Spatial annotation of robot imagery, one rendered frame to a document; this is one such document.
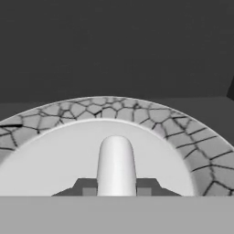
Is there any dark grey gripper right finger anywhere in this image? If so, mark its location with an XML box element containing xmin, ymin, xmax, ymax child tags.
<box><xmin>135</xmin><ymin>177</ymin><xmax>183</xmax><ymax>197</ymax></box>

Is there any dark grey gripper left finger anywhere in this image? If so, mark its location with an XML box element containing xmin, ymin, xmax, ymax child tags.
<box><xmin>51</xmin><ymin>177</ymin><xmax>99</xmax><ymax>197</ymax></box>

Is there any white plate with crackled rim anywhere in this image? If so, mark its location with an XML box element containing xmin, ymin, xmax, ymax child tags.
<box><xmin>0</xmin><ymin>95</ymin><xmax>234</xmax><ymax>197</ymax></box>

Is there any dark grey microwave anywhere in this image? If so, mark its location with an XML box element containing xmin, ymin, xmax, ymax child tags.
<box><xmin>0</xmin><ymin>0</ymin><xmax>234</xmax><ymax>147</ymax></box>

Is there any white marshmallow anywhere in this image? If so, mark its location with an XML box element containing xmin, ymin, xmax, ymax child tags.
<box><xmin>96</xmin><ymin>134</ymin><xmax>137</xmax><ymax>197</ymax></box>

